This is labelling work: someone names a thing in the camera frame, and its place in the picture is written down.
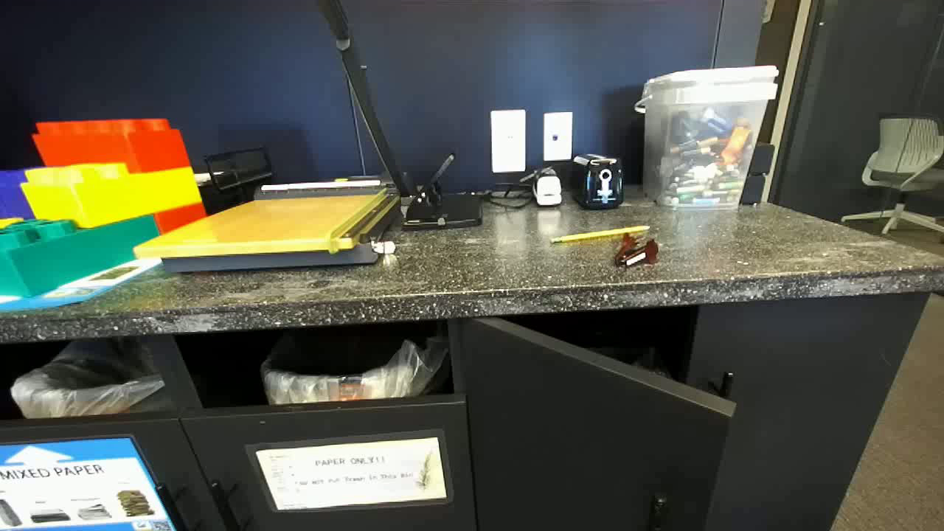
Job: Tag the black counter cabinet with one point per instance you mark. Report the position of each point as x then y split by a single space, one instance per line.
324 424

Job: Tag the black closed cabinet door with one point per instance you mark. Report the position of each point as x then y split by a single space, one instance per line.
814 414

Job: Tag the black pencil sharpener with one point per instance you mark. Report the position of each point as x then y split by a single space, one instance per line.
597 181

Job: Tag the white office chair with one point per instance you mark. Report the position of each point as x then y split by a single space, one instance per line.
899 159

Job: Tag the small white wall plate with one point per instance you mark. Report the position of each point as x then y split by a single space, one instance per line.
557 138

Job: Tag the yellow plastic tray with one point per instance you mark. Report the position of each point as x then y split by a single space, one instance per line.
106 194

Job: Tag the blue plastic tray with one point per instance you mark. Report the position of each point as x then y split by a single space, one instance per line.
10 194

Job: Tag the white trash bag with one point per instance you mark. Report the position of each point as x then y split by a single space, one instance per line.
88 383
342 373

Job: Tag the green plastic tray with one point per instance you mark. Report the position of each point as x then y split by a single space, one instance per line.
59 255

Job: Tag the clear plastic lidded bin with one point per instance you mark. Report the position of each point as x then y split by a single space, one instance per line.
705 138

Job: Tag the white paper only label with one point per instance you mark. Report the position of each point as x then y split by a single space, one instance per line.
349 474

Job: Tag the blue mixed paper sign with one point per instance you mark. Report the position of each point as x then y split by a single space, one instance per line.
75 489

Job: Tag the large white wall plate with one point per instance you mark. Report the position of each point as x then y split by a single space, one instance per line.
507 141

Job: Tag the yellow paper cutter board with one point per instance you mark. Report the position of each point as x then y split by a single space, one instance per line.
265 228

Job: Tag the yellow pencil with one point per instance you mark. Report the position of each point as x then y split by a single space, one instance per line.
600 235

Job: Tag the black cabinet door ajar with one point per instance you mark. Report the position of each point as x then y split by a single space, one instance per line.
578 433

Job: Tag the small red clip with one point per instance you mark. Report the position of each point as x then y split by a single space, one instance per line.
635 252

